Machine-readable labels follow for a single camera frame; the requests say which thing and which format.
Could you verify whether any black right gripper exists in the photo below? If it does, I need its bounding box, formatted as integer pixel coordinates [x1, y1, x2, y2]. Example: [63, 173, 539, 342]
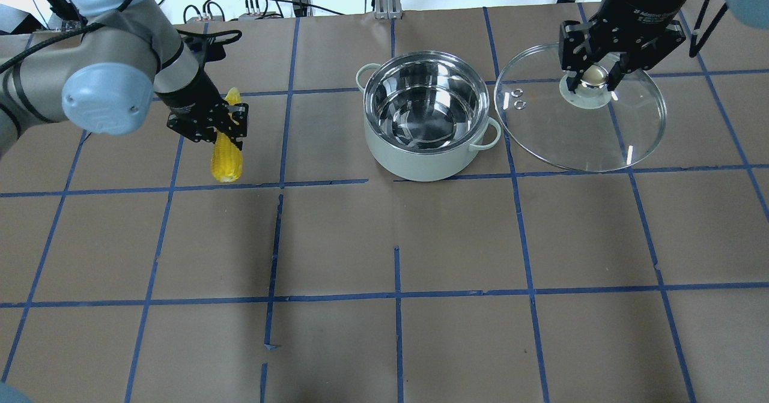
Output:
[559, 0, 686, 94]

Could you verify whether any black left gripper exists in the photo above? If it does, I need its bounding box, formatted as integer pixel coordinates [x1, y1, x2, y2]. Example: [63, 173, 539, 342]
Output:
[163, 73, 248, 151]

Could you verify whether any yellow corn cob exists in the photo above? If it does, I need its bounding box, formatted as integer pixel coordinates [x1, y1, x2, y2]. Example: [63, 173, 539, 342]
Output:
[210, 86, 243, 183]

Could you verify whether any glass pot lid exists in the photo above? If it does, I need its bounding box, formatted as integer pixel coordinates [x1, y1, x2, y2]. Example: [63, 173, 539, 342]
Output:
[494, 43, 667, 173]

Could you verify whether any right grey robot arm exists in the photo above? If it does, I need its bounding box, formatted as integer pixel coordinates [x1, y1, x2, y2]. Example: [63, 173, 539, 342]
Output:
[559, 0, 767, 94]

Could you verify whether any pale green steel pot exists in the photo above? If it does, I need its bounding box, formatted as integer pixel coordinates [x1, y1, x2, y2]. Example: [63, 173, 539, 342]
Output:
[355, 50, 502, 182]

